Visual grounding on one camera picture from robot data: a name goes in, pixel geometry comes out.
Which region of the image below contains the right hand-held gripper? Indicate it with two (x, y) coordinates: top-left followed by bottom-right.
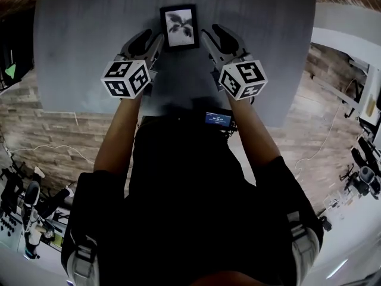
(201, 23), (268, 102)

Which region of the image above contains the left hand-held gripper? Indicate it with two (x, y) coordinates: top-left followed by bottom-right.
(100, 29), (165, 100)

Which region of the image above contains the black picture frame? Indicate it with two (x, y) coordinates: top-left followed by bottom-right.
(159, 4), (200, 53)

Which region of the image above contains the person's left forearm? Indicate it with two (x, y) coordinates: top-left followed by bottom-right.
(93, 94), (144, 176)

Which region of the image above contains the person's right forearm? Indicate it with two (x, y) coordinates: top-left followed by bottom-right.
(227, 95), (284, 170)

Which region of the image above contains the black device with blue screen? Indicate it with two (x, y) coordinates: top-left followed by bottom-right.
(204, 110), (238, 130)

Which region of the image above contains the person's black shirt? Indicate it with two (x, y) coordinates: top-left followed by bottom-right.
(60, 120), (325, 286)

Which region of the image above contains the grey office chair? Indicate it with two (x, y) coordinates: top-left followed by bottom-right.
(339, 163), (381, 201)

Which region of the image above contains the black and white robot equipment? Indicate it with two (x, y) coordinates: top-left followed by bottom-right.
(0, 164), (75, 260)

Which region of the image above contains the white floor cable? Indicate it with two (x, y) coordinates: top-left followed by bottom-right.
(5, 111), (96, 165)

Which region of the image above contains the white frame workstation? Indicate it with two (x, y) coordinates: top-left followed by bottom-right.
(309, 25), (381, 123)

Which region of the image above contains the grey shoulder strap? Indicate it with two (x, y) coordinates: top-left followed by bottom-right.
(286, 210), (321, 281)
(70, 234), (99, 286)

